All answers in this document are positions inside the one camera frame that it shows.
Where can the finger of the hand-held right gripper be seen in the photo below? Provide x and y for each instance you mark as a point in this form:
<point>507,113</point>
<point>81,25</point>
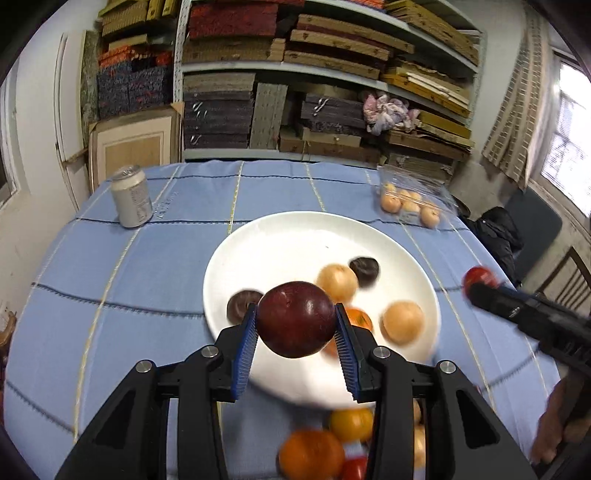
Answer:
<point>503,304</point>
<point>510,289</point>

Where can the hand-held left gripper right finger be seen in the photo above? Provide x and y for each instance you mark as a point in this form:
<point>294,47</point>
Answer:
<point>346,355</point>

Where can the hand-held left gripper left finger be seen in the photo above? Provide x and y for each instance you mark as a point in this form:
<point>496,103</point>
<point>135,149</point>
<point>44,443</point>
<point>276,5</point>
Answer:
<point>244,350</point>

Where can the orange mandarin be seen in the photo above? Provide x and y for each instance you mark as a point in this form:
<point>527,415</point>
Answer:
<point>361,318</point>
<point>311,454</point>

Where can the dark red plum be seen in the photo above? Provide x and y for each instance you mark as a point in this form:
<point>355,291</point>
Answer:
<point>295,318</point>

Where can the pale yellow round fruit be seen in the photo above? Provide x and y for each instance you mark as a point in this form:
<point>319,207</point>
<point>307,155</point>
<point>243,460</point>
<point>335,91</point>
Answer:
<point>402,321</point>
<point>337,282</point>

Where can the yellow tomato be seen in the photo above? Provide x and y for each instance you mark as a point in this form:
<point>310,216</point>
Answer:
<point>352,422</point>

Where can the white round plate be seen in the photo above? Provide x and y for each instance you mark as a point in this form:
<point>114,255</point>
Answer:
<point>286,244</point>

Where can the pale striped round fruit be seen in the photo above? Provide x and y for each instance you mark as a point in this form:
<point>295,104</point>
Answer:
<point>419,445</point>

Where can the person's right hand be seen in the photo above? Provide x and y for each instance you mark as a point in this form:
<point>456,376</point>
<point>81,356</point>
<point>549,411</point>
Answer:
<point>547,429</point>

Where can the black jacket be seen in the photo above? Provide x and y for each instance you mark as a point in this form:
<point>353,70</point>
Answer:
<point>501,235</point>

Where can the brown wooden chair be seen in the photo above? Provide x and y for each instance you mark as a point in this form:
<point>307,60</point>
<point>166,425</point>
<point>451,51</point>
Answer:
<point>7,327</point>
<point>570,272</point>

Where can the blue grey chair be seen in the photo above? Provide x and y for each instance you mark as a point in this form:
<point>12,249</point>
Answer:
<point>535,226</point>

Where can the small pale yellow fruit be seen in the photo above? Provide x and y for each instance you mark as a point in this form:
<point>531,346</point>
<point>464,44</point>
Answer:
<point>417,410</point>

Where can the blue checked tablecloth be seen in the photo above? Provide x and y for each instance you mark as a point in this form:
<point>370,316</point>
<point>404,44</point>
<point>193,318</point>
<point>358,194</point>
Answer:
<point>138,300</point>

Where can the clear plastic clamshell box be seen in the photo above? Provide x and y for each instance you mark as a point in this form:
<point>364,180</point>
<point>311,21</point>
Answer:
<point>415,184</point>

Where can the group of small tangerines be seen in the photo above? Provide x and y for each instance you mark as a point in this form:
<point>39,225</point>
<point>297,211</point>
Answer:
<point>392,203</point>

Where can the bright window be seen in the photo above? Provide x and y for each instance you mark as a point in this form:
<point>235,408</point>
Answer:
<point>565,138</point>

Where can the stack of tan flat boxes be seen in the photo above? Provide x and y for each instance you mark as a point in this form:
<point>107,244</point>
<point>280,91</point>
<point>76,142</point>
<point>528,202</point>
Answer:
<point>134,18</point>
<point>231,50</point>
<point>434,27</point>
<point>434,143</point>

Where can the beige checked curtain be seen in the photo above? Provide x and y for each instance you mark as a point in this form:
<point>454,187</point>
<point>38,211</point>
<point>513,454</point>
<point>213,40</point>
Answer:
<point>512,120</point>

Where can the silver drink can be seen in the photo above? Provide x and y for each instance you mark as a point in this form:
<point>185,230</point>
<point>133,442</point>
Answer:
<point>131,196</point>

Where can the pink plastic bag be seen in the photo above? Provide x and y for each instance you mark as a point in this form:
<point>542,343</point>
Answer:
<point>385,110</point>

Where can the stack of yellow flat boxes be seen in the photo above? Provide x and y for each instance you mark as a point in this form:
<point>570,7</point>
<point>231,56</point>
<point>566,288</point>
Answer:
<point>425,87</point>

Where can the stack of dark purple boxes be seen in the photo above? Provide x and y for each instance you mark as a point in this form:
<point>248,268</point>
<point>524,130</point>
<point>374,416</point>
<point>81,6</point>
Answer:
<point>332,124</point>

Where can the flat cardboard carton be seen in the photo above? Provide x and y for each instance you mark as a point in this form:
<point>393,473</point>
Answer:
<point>134,143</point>

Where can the upright tan woven box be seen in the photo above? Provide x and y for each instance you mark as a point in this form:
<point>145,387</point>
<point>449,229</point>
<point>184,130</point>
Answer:
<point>268,115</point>

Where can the stack of dark grey boxes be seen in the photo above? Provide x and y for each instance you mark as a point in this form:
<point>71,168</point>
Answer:
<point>217,115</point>

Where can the stack of blue patterned boxes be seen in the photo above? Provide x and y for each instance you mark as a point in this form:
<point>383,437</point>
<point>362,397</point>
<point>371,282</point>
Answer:
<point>134,87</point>

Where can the white framed dark window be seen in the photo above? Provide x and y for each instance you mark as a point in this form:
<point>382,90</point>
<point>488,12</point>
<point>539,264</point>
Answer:
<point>9,175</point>

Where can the white leaning board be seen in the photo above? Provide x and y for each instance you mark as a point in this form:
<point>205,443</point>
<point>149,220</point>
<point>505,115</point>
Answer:
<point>69,115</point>

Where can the stack of brown flat boxes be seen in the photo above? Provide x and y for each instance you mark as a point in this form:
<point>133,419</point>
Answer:
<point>341,46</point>

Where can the white metal shelving unit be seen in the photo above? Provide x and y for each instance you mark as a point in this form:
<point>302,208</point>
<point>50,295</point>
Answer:
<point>181,55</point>

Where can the green marbled board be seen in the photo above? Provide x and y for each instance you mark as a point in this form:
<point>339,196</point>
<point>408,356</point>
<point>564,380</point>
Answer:
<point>90,78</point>

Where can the stack of red patterned boxes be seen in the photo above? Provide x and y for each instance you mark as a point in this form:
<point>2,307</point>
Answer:
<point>235,21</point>

